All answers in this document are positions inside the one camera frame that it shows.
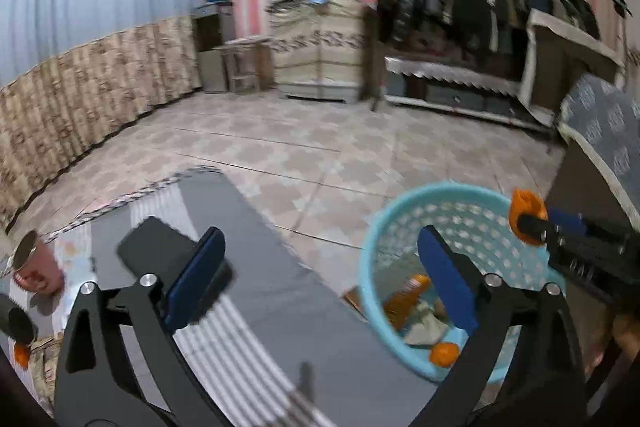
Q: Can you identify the light blue plastic basket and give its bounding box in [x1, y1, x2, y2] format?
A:
[359, 182, 568, 383]

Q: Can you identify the grey striped cloth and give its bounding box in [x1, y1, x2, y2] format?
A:
[0, 167, 436, 427]

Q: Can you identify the orange bottle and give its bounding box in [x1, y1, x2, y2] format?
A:
[384, 274, 432, 330]

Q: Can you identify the cloth covered cabinet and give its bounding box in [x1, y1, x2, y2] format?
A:
[270, 0, 368, 104]

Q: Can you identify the grey patterned cloth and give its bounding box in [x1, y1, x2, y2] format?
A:
[557, 74, 640, 218]

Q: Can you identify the low cabinet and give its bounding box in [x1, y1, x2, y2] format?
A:
[384, 54, 556, 132]

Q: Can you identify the white edged cloth cover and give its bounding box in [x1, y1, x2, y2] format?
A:
[520, 9, 626, 128]

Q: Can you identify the black cup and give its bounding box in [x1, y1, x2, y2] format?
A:
[0, 292, 38, 348]

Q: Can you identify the pink mug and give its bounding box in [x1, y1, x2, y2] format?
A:
[7, 229, 66, 294]

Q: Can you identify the tangerine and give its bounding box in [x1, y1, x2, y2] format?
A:
[430, 342, 461, 368]
[509, 188, 548, 248]

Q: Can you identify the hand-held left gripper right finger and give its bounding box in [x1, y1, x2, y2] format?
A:
[417, 226, 587, 427]

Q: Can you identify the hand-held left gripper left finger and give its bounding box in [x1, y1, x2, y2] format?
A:
[54, 227, 227, 427]

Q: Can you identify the white lace cloth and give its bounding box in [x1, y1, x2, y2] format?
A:
[387, 56, 526, 95]

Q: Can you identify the metal clothes rack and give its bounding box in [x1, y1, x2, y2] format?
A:
[367, 0, 626, 110]

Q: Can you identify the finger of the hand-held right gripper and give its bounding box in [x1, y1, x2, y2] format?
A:
[516, 213, 626, 259]
[546, 206, 633, 240]

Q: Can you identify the blue floral curtain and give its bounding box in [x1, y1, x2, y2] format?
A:
[0, 0, 203, 228]

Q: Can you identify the small side table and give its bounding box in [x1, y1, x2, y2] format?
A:
[215, 36, 275, 94]

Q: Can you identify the black zip case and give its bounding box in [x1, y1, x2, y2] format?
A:
[116, 216, 233, 323]

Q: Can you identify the printed paper packet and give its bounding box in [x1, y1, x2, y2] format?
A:
[402, 299, 451, 348]

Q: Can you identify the dark brown cabinet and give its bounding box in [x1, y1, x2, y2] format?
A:
[545, 142, 640, 408]

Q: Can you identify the row of hanging clothes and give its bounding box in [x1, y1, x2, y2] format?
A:
[385, 0, 601, 58]

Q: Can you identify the small dark cabinet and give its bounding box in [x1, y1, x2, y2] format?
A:
[192, 2, 237, 94]

